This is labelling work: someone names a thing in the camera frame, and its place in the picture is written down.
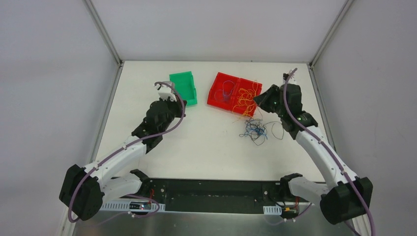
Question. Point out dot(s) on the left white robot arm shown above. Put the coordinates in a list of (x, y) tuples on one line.
[(85, 189)]

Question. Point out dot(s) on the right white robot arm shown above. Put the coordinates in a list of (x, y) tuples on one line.
[(345, 195)]

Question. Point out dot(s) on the green plastic bin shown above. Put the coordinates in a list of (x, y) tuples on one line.
[(184, 84)]

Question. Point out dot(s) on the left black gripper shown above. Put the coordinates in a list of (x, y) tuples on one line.
[(170, 104)]

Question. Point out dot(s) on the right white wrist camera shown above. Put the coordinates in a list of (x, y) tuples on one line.
[(289, 78)]

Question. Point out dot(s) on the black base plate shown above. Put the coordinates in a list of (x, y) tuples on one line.
[(220, 196)]

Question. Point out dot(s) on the red plastic double bin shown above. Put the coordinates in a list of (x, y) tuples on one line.
[(234, 94)]

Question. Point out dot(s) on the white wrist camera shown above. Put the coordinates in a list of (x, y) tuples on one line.
[(165, 93), (289, 78)]

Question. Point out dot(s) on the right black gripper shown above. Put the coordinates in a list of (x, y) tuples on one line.
[(266, 100)]

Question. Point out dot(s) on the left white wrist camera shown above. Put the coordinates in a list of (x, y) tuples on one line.
[(165, 93)]

